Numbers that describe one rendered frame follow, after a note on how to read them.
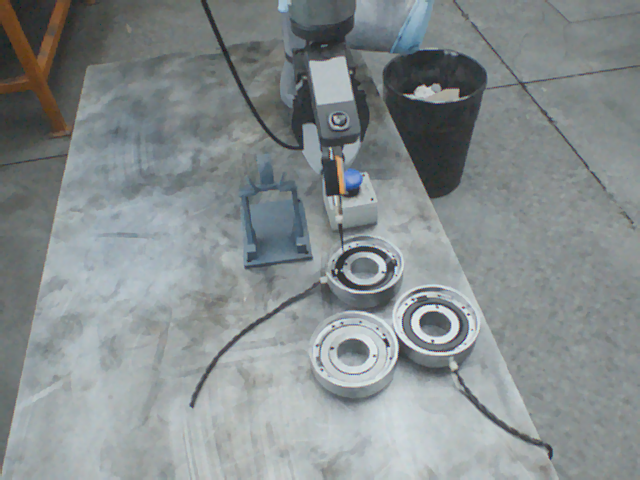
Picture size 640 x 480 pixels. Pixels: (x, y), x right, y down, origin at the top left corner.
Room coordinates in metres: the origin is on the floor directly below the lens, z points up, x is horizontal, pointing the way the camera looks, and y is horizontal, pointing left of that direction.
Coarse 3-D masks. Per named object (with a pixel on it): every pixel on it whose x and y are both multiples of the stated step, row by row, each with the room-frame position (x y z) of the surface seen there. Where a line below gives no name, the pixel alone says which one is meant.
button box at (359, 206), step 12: (324, 192) 0.66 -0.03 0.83; (348, 192) 0.63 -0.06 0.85; (360, 192) 0.63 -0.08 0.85; (372, 192) 0.63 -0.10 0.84; (348, 204) 0.61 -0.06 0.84; (360, 204) 0.60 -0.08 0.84; (372, 204) 0.60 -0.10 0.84; (348, 216) 0.60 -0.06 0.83; (360, 216) 0.60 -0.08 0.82; (372, 216) 0.60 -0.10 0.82; (336, 228) 0.60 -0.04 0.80; (348, 228) 0.60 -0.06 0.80
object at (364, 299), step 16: (352, 240) 0.54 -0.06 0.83; (368, 240) 0.54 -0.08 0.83; (384, 240) 0.53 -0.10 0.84; (336, 256) 0.52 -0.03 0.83; (352, 256) 0.52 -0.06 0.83; (368, 256) 0.52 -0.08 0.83; (400, 256) 0.50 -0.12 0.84; (352, 272) 0.51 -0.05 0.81; (384, 272) 0.49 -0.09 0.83; (400, 272) 0.47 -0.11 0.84; (336, 288) 0.46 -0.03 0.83; (384, 288) 0.45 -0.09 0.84; (352, 304) 0.46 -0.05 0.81; (368, 304) 0.44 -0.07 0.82
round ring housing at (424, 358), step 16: (416, 288) 0.44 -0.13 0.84; (432, 288) 0.44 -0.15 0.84; (448, 288) 0.44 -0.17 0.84; (400, 304) 0.43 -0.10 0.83; (464, 304) 0.42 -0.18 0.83; (400, 320) 0.40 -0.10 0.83; (416, 320) 0.40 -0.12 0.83; (432, 320) 0.41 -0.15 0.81; (448, 320) 0.40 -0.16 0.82; (400, 336) 0.37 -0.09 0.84; (448, 336) 0.37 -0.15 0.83; (416, 352) 0.35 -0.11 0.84; (432, 352) 0.35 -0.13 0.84; (448, 352) 0.35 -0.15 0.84; (464, 352) 0.35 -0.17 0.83
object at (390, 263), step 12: (348, 252) 0.53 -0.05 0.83; (372, 252) 0.52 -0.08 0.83; (384, 252) 0.52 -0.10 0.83; (336, 264) 0.51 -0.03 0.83; (396, 264) 0.50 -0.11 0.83; (336, 276) 0.49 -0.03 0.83; (384, 276) 0.48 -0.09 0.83; (396, 276) 0.48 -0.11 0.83; (360, 288) 0.46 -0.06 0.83; (372, 288) 0.46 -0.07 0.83
